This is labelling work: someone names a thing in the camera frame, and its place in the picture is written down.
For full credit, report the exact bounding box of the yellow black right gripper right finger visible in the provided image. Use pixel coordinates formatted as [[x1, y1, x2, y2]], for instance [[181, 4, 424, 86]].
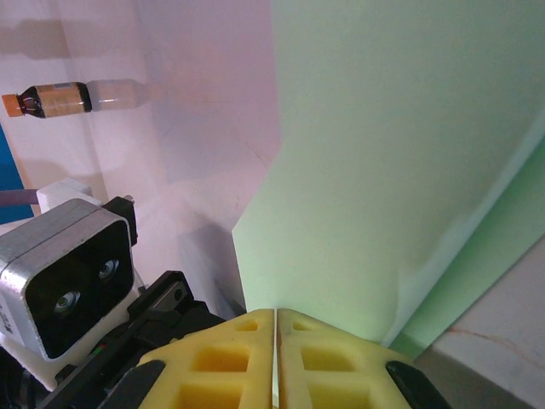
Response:
[[277, 308, 452, 409]]

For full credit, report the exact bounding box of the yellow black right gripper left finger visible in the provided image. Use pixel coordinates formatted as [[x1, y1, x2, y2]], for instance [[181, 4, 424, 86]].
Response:
[[100, 308, 276, 409]]

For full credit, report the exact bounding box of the light green cloth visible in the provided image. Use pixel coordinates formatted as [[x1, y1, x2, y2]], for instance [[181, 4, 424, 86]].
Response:
[[232, 0, 545, 360]]

